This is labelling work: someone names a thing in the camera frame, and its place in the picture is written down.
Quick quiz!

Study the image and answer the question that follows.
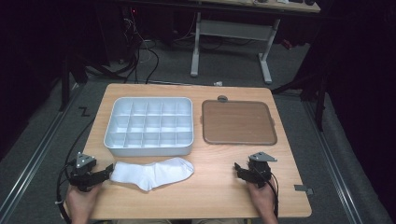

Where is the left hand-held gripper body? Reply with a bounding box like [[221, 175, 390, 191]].
[[68, 152, 97, 192]]

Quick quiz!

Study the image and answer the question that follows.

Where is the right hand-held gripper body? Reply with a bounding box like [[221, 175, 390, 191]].
[[247, 151, 278, 189]]

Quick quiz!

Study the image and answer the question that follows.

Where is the white sock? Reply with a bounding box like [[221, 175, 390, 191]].
[[109, 157, 195, 192]]

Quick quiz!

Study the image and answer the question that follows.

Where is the white compartment storage box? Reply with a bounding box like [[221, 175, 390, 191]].
[[103, 96, 194, 158]]

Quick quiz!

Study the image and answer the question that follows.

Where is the person's left hand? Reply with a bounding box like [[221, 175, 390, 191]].
[[65, 182, 104, 218]]

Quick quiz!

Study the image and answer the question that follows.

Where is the person's right hand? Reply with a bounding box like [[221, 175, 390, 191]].
[[247, 181, 278, 217]]

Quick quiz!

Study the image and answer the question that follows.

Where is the grey tape piece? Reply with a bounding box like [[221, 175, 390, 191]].
[[293, 184, 314, 196]]

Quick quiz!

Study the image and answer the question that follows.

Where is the brown square tray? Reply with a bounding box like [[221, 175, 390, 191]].
[[201, 99, 278, 147]]

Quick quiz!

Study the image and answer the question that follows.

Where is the black stand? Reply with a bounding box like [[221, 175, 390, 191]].
[[270, 62, 331, 132], [59, 55, 90, 113]]

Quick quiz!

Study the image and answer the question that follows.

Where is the desk with white legs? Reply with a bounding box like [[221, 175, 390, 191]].
[[190, 0, 321, 85]]

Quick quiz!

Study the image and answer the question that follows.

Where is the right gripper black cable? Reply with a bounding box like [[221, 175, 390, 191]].
[[253, 164, 280, 218]]

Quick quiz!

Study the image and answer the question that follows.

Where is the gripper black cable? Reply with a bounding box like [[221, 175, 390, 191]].
[[253, 164, 280, 218], [55, 118, 96, 224]]

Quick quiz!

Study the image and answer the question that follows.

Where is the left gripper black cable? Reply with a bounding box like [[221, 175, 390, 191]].
[[55, 118, 96, 224]]

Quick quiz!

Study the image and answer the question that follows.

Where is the metal floor rail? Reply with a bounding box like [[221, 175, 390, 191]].
[[0, 83, 87, 224], [302, 101, 365, 224]]

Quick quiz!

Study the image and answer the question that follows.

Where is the bundle of black floor cables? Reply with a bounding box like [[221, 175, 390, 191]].
[[83, 18, 161, 85]]

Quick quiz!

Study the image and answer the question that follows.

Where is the white cable bundle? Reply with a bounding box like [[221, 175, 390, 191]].
[[123, 18, 157, 63]]

